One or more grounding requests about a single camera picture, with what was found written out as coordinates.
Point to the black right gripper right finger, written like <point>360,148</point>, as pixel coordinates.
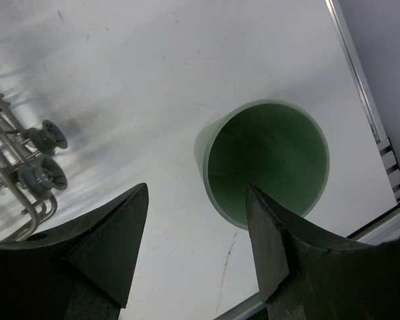
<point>306,272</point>

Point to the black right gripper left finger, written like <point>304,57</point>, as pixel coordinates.
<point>82,269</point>

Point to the pale green cup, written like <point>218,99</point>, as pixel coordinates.
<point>273,144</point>

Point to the grey wire dish rack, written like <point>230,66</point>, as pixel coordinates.
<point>28,169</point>

